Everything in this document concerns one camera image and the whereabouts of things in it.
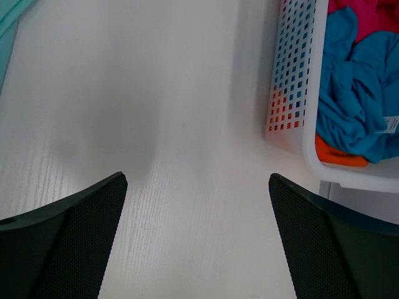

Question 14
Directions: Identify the blue t shirt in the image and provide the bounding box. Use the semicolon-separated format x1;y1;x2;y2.
316;7;398;163

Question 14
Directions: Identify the orange t shirt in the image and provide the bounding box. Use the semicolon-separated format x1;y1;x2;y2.
315;134;369;168

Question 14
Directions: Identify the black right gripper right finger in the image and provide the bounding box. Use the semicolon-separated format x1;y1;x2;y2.
269;173;398;298

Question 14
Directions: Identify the white plastic basket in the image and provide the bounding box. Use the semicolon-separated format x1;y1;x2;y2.
265;0;398;193

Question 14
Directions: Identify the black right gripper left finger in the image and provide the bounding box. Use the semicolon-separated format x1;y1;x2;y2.
1;172;128;298

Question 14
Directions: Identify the magenta t shirt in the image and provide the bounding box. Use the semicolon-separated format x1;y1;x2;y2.
327;0;398;42

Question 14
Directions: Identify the teal t shirt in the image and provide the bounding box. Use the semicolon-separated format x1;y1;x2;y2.
0;0;34;90

